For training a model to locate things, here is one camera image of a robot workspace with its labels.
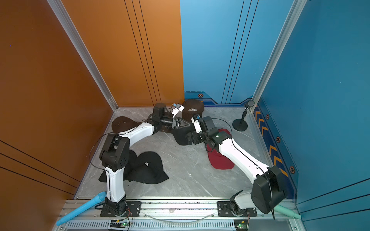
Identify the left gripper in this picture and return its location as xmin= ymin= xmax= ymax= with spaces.
xmin=160 ymin=117 xmax=191 ymax=131

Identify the black R cap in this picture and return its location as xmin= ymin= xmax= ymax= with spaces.
xmin=171 ymin=125 xmax=195 ymax=146

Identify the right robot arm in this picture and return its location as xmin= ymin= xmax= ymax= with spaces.
xmin=190 ymin=116 xmax=287 ymax=215

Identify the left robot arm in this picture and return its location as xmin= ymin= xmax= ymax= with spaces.
xmin=99 ymin=103 xmax=191 ymax=217

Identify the brown Colorado cap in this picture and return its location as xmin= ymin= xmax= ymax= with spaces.
xmin=182 ymin=99 xmax=204 ymax=121

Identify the brown cap middle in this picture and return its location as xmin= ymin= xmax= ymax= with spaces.
xmin=147 ymin=114 xmax=161 ymax=128

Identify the black microphone stand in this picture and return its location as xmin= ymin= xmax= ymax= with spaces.
xmin=232 ymin=99 xmax=255 ymax=131

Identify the brown cap far left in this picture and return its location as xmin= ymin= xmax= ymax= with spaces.
xmin=111 ymin=116 xmax=141 ymax=133

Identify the right circuit board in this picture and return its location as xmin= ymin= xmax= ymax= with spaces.
xmin=233 ymin=219 xmax=249 ymax=231

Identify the circuit board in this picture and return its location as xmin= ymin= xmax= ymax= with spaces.
xmin=109 ymin=219 xmax=131 ymax=231
xmin=233 ymin=219 xmax=249 ymax=231

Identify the left circuit board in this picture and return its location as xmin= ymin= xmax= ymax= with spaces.
xmin=109 ymin=219 xmax=131 ymax=231

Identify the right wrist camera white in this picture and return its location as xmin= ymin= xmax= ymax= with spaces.
xmin=191 ymin=114 xmax=202 ymax=133

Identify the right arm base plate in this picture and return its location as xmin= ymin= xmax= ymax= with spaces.
xmin=217 ymin=201 xmax=257 ymax=217

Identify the aluminium front rail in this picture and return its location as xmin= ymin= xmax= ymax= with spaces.
xmin=52 ymin=197 xmax=305 ymax=231

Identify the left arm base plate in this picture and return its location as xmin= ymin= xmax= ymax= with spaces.
xmin=100 ymin=200 xmax=142 ymax=218

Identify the blue foam handle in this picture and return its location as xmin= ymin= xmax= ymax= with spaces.
xmin=56 ymin=192 xmax=107 ymax=226

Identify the green foam handle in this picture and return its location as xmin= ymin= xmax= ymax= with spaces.
xmin=274 ymin=205 xmax=302 ymax=219

